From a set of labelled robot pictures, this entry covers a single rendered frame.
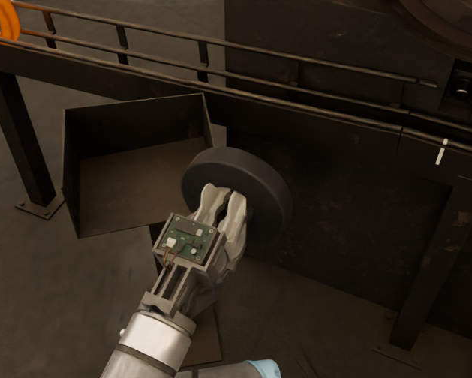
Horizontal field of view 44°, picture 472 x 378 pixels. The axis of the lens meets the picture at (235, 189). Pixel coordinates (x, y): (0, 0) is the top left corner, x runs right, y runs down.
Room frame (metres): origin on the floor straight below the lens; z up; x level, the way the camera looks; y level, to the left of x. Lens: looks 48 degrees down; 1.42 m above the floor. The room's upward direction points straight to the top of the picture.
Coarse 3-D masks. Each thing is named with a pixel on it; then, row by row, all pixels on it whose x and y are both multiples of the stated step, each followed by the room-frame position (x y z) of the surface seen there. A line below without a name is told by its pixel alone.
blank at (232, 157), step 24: (192, 168) 0.53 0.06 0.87; (216, 168) 0.51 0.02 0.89; (240, 168) 0.50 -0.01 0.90; (264, 168) 0.51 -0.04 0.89; (192, 192) 0.53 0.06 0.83; (240, 192) 0.50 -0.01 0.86; (264, 192) 0.48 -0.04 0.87; (288, 192) 0.50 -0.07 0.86; (264, 216) 0.48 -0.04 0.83; (288, 216) 0.48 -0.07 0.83; (264, 240) 0.48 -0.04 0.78
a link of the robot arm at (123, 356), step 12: (120, 348) 0.30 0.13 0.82; (120, 360) 0.28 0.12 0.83; (132, 360) 0.28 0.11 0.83; (144, 360) 0.28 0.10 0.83; (156, 360) 0.28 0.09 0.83; (108, 372) 0.27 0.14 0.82; (120, 372) 0.27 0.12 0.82; (132, 372) 0.27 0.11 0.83; (144, 372) 0.27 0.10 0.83; (156, 372) 0.27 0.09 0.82; (168, 372) 0.28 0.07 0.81
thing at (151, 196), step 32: (192, 96) 0.87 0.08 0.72; (64, 128) 0.77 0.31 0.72; (96, 128) 0.84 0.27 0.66; (128, 128) 0.85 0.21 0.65; (160, 128) 0.86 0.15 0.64; (192, 128) 0.87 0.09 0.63; (64, 160) 0.70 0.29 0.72; (96, 160) 0.82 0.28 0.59; (128, 160) 0.82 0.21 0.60; (160, 160) 0.81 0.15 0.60; (64, 192) 0.63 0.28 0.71; (96, 192) 0.74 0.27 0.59; (128, 192) 0.73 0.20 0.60; (160, 192) 0.73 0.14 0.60; (96, 224) 0.66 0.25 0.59; (128, 224) 0.65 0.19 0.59; (160, 224) 0.72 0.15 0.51; (192, 320) 0.79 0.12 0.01; (192, 352) 0.69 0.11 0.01
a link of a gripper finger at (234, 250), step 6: (240, 222) 0.46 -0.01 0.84; (246, 222) 0.47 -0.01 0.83; (240, 228) 0.45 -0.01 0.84; (246, 228) 0.46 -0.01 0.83; (240, 234) 0.45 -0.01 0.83; (234, 240) 0.44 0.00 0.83; (240, 240) 0.44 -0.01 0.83; (228, 246) 0.43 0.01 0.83; (234, 246) 0.43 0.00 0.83; (240, 246) 0.43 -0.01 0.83; (228, 252) 0.42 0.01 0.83; (234, 252) 0.42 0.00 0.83; (240, 252) 0.42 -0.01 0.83; (228, 258) 0.42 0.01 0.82; (234, 258) 0.42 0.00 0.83; (240, 258) 0.42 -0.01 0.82; (228, 264) 0.41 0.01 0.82; (234, 264) 0.41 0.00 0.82; (228, 270) 0.41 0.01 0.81; (234, 270) 0.41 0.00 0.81
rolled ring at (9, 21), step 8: (0, 0) 1.20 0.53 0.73; (8, 0) 1.21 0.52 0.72; (0, 8) 1.19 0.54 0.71; (8, 8) 1.20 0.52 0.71; (0, 16) 1.19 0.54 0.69; (8, 16) 1.19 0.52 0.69; (16, 16) 1.21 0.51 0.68; (0, 24) 1.20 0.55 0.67; (8, 24) 1.18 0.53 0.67; (16, 24) 1.20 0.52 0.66; (0, 32) 1.24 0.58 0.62; (8, 32) 1.19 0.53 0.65; (16, 32) 1.20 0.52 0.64
